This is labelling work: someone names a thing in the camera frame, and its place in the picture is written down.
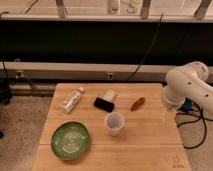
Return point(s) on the wooden table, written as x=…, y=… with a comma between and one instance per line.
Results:
x=129, y=129

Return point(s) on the black smartphone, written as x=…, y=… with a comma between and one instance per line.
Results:
x=103, y=104

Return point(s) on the white plastic bottle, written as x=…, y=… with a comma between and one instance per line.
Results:
x=71, y=99

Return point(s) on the green ceramic bowl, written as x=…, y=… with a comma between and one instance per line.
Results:
x=70, y=140

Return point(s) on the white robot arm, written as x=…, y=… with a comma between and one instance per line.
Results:
x=188, y=81

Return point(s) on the brown red small object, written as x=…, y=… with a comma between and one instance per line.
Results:
x=137, y=104

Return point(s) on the small white box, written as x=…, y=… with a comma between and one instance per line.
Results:
x=110, y=95

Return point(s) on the blue power adapter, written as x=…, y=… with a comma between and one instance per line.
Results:
x=187, y=105

